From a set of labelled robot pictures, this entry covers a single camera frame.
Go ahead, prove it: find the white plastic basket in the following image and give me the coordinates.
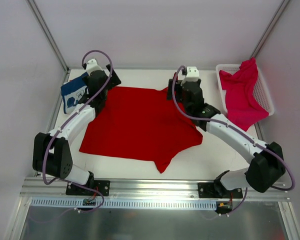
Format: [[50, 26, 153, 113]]
[[215, 64, 275, 116]]

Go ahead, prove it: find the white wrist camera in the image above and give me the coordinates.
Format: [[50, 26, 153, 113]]
[[82, 58, 103, 75], [182, 66, 200, 82]]

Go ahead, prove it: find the aluminium mounting rail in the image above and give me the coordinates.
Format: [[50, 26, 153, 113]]
[[20, 177, 291, 202]]

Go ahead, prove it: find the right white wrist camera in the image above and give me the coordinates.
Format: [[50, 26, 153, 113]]
[[182, 66, 200, 82]]

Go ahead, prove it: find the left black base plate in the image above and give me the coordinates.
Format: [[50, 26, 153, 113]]
[[65, 180, 111, 197]]

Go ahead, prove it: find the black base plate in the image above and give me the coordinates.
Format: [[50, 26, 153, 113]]
[[197, 182, 243, 199], [65, 180, 111, 197]]

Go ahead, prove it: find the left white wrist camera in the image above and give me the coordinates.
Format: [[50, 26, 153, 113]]
[[82, 58, 103, 75]]

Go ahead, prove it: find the red t shirt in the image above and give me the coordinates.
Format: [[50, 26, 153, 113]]
[[79, 86, 203, 174]]

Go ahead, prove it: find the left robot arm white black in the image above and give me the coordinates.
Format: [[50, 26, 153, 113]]
[[32, 59, 121, 195]]

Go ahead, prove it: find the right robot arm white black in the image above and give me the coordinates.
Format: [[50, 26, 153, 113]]
[[167, 74, 287, 198]]

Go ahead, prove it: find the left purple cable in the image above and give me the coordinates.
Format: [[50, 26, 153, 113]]
[[41, 49, 114, 215]]

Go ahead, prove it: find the folded blue printed t shirt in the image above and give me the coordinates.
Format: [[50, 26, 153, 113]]
[[60, 72, 88, 114]]

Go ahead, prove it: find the white slotted cable duct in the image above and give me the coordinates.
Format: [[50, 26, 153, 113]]
[[30, 197, 217, 211]]

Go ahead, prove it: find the magenta pink t shirt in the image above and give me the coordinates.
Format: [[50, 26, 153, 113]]
[[218, 57, 269, 131]]

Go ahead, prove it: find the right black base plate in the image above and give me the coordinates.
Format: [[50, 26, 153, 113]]
[[197, 182, 243, 199]]

